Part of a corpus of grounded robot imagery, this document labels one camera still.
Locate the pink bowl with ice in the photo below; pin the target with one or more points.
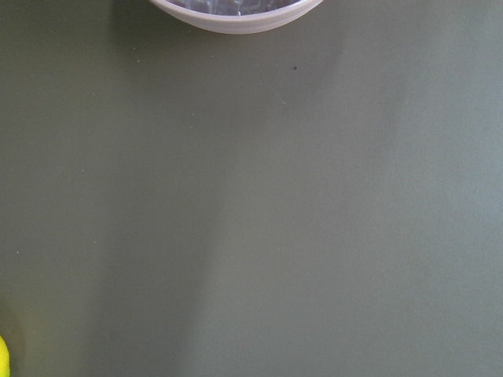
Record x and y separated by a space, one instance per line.
237 17

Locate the far yellow lemon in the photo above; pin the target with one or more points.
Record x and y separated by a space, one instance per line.
4 359

